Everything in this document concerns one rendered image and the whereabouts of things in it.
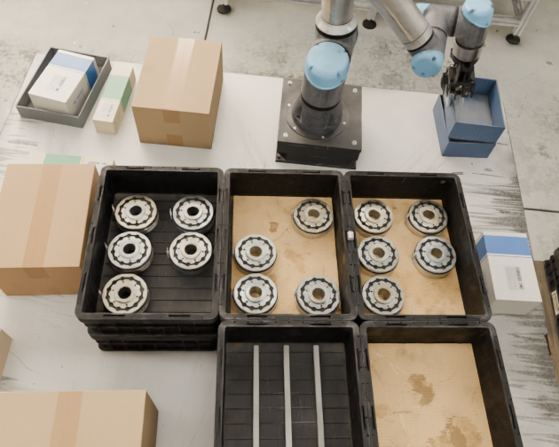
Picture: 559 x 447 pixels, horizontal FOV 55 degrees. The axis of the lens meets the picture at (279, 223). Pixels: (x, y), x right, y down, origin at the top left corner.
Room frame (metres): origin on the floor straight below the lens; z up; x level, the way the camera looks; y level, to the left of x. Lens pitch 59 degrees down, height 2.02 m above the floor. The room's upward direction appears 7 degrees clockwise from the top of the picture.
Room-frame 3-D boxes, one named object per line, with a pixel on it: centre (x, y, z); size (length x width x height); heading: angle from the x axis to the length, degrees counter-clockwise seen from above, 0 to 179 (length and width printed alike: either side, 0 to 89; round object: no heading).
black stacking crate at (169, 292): (0.58, 0.28, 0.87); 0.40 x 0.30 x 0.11; 8
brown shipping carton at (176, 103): (1.17, 0.35, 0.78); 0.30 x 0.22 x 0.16; 2
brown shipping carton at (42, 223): (0.64, 0.58, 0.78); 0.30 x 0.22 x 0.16; 9
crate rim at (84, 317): (0.58, 0.28, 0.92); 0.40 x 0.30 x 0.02; 8
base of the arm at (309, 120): (1.13, -0.07, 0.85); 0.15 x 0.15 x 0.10
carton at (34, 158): (0.87, 0.61, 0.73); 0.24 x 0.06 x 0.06; 93
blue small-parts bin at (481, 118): (1.23, -0.54, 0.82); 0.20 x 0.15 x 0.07; 2
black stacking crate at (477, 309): (0.66, -0.32, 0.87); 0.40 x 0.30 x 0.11; 8
